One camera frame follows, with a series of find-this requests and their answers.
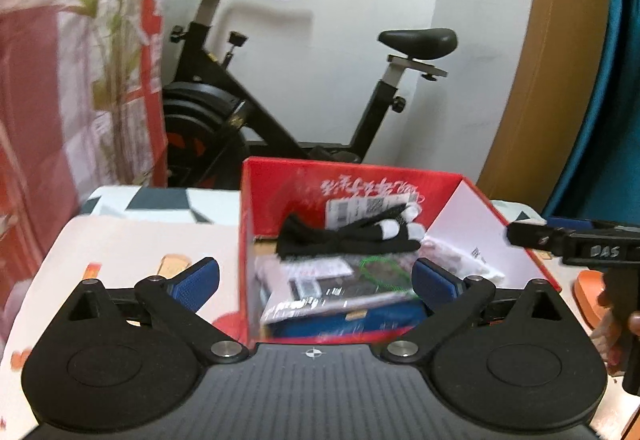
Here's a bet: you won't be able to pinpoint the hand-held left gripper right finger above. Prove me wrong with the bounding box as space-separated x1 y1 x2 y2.
382 257 568 366

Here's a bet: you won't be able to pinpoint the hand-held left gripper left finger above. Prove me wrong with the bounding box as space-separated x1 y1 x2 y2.
64 257 249 366

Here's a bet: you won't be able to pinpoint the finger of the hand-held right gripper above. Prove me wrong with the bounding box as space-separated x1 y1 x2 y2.
546 217 596 233
506 221 571 261

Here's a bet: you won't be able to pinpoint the white plastic pouch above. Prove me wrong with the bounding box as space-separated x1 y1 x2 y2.
422 229 507 285

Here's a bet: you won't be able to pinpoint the blue cotton pad packet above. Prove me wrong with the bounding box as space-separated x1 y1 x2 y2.
267 302 428 341

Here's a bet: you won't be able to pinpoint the clear plastic packet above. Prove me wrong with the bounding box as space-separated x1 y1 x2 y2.
254 254 418 325

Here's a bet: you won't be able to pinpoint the black socks with white toes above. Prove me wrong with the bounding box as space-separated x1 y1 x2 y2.
276 201 427 261

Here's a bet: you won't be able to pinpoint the red cardboard box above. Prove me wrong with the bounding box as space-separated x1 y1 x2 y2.
238 156 563 346

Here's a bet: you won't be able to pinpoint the person's right hand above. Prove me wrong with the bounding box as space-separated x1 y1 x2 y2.
590 287 640 371

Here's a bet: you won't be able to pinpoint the orange plastic object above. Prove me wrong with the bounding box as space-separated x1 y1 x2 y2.
574 270 612 331

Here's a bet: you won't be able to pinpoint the white printed tablecloth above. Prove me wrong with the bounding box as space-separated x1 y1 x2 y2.
0 185 640 440

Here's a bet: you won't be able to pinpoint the teal curtain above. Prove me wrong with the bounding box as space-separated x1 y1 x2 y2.
542 0 640 221

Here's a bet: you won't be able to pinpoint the black exercise bike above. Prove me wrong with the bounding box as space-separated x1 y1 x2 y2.
161 0 458 188

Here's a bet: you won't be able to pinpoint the pink plant-printed curtain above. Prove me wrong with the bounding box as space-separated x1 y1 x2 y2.
0 0 176 271

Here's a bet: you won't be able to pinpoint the wooden door frame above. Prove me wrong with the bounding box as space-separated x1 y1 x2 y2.
475 0 621 213

